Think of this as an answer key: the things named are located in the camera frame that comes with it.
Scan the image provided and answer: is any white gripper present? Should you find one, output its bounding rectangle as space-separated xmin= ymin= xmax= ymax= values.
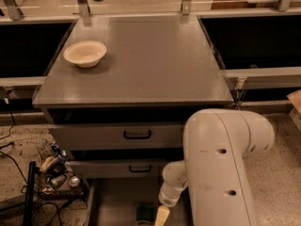
xmin=154 ymin=187 xmax=182 ymax=226

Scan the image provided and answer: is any green yellow sponge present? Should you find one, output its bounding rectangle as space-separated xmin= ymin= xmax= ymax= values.
xmin=135 ymin=203 xmax=157 ymax=225

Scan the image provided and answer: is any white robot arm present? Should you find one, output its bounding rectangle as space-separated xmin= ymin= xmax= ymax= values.
xmin=155 ymin=109 xmax=275 ymax=226

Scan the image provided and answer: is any grey open bottom drawer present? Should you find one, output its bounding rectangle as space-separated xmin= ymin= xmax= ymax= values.
xmin=85 ymin=176 xmax=192 ymax=226

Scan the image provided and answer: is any grey middle drawer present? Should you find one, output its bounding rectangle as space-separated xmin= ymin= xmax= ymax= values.
xmin=70 ymin=159 xmax=167 ymax=179

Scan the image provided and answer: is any grey top drawer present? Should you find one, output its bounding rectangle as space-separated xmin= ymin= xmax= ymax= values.
xmin=49 ymin=123 xmax=182 ymax=151

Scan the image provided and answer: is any grey cabinet with counter top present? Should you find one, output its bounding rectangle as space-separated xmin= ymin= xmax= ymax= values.
xmin=32 ymin=14 xmax=234 ymax=181

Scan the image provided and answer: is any white paper bowl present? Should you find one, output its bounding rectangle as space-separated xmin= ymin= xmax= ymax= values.
xmin=63 ymin=40 xmax=107 ymax=68

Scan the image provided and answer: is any black middle drawer handle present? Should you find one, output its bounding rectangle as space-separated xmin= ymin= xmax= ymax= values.
xmin=129 ymin=165 xmax=152 ymax=173

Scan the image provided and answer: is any black drawer handle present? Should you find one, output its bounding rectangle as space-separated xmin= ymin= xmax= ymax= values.
xmin=123 ymin=130 xmax=152 ymax=139
xmin=129 ymin=165 xmax=152 ymax=173

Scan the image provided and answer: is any black top drawer handle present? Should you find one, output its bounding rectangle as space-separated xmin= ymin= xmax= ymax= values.
xmin=123 ymin=130 xmax=152 ymax=139

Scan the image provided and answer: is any wire basket with clutter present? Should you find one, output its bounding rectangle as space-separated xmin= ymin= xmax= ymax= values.
xmin=37 ymin=139 xmax=85 ymax=200

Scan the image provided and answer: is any black stand post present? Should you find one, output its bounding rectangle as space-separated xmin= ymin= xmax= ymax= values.
xmin=23 ymin=161 xmax=36 ymax=226

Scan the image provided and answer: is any black floor cable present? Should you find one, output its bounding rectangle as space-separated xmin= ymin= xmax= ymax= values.
xmin=0 ymin=110 xmax=88 ymax=226

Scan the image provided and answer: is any metal frame rail right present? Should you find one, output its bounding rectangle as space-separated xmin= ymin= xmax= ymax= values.
xmin=222 ymin=67 xmax=301 ymax=90

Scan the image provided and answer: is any metal frame rail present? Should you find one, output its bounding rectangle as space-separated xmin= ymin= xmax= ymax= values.
xmin=222 ymin=67 xmax=301 ymax=90
xmin=0 ymin=76 xmax=45 ymax=87

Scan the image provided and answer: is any metal frame rail left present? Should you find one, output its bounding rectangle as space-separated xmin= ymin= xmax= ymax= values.
xmin=0 ymin=76 xmax=45 ymax=87

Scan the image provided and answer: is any metal upright post far left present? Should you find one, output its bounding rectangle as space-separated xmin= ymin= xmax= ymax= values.
xmin=3 ymin=0 xmax=24 ymax=21

